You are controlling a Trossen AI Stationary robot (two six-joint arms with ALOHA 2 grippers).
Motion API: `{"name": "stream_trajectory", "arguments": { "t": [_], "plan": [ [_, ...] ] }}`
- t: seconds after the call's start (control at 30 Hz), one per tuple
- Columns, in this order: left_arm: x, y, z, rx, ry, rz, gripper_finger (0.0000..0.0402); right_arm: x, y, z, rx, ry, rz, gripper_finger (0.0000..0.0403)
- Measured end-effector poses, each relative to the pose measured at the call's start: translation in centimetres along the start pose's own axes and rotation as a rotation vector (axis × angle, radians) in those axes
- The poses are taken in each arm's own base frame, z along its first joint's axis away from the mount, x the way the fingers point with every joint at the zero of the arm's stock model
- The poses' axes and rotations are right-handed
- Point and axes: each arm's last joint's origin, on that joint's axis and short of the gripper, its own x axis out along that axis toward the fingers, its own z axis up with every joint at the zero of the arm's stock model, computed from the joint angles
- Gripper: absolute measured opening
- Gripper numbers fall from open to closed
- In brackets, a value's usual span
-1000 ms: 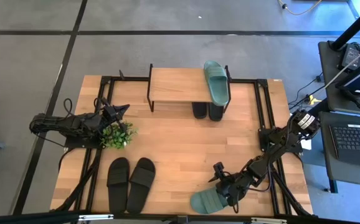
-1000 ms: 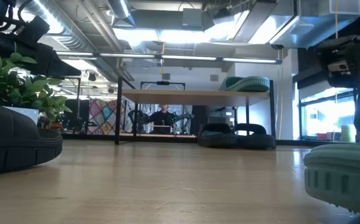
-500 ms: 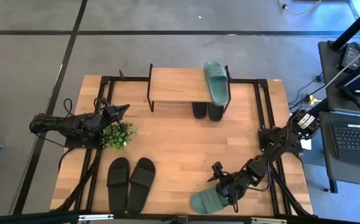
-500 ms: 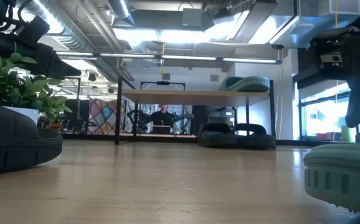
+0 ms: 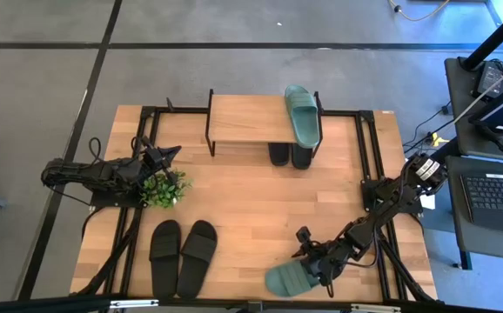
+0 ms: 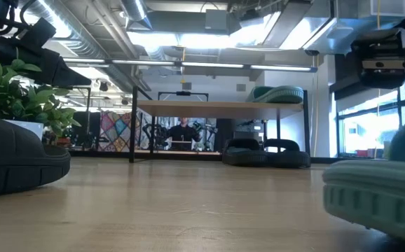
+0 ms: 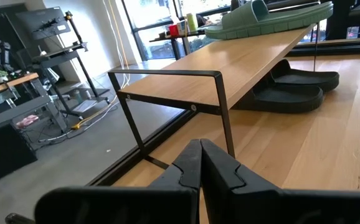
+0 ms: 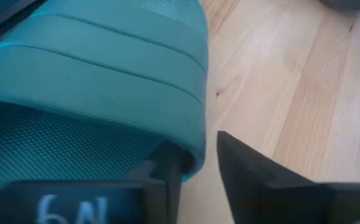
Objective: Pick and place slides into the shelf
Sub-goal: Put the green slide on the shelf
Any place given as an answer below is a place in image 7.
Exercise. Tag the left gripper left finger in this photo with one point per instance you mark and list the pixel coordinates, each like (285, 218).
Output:
(180, 193)

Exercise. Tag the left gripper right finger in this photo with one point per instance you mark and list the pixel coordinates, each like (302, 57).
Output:
(226, 193)

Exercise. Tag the black rubber slide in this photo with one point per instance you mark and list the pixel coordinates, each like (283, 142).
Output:
(307, 79)
(286, 99)

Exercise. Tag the green rubber slide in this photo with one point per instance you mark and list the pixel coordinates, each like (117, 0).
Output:
(261, 28)

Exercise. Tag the black side table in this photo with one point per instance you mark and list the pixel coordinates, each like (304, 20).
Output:
(175, 42)

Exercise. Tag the red cup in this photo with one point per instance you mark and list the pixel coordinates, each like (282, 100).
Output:
(173, 30)

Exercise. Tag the white container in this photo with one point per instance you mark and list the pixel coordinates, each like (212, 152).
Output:
(182, 28)

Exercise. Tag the pink item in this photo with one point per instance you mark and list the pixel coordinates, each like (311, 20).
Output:
(27, 121)

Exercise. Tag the yellow-green bottle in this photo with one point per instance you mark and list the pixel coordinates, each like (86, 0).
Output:
(192, 22)

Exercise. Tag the black rolling equipment stand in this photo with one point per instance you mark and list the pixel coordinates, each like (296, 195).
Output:
(64, 59)

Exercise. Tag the black cabinet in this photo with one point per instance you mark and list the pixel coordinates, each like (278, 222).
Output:
(5, 140)

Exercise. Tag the wooden desk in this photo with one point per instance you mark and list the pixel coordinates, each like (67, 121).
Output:
(8, 83)

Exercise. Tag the black monitor on stand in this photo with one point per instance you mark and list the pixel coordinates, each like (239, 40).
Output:
(43, 23)

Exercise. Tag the wooden shelf with black frame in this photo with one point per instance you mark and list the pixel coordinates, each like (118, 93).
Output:
(230, 62)

